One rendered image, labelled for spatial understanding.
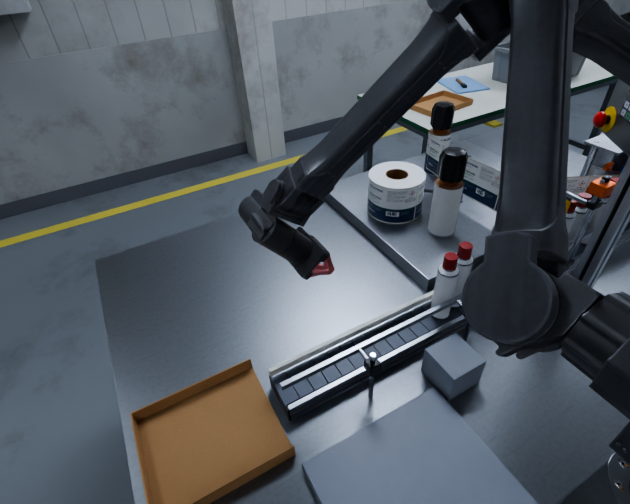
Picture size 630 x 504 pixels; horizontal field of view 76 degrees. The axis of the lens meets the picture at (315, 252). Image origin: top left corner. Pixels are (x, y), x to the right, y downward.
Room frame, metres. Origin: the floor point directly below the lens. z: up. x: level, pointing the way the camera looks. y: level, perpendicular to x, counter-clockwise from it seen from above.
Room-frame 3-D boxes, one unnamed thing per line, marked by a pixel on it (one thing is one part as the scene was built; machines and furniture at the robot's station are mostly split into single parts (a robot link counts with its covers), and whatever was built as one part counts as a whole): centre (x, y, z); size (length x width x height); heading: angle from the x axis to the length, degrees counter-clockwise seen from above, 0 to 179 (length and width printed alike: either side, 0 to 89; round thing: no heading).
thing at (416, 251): (1.34, -0.55, 0.86); 0.80 x 0.67 x 0.05; 116
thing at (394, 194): (1.26, -0.31, 0.95); 0.20 x 0.20 x 0.14
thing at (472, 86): (2.87, -1.10, 0.81); 0.32 x 0.24 x 0.01; 11
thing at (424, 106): (2.50, -0.84, 0.82); 0.34 x 0.24 x 0.04; 121
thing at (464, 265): (0.77, -0.38, 0.98); 0.05 x 0.05 x 0.20
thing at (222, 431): (0.45, 0.26, 0.85); 0.30 x 0.26 x 0.04; 116
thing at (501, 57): (2.93, -1.65, 0.91); 0.60 x 0.40 x 0.22; 119
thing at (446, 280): (0.73, -0.33, 0.98); 0.05 x 0.05 x 0.20
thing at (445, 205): (1.11, -0.44, 1.03); 0.09 x 0.09 x 0.30
